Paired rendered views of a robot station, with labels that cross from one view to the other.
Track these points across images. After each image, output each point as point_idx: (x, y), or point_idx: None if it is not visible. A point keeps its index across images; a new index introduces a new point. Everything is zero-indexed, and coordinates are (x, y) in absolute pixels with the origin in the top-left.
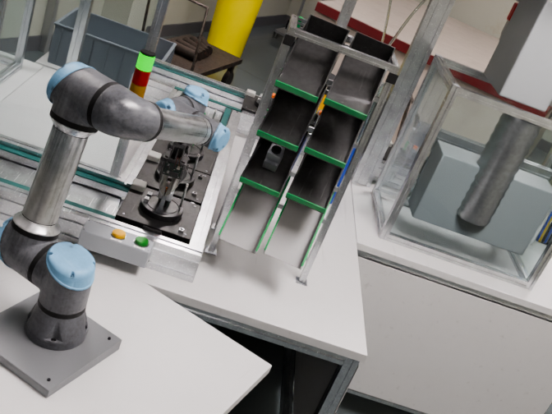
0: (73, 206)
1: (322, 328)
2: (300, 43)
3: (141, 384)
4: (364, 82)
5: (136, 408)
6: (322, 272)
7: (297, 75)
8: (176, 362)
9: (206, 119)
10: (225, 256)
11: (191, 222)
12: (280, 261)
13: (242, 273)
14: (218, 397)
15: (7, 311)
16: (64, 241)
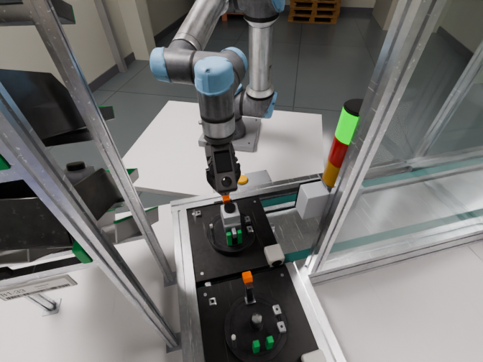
0: (292, 187)
1: None
2: None
3: (180, 137)
4: None
5: (177, 128)
6: (6, 361)
7: None
8: (167, 154)
9: (177, 37)
10: (152, 282)
11: (194, 238)
12: (76, 332)
13: (130, 267)
14: (138, 148)
15: (256, 130)
16: (238, 87)
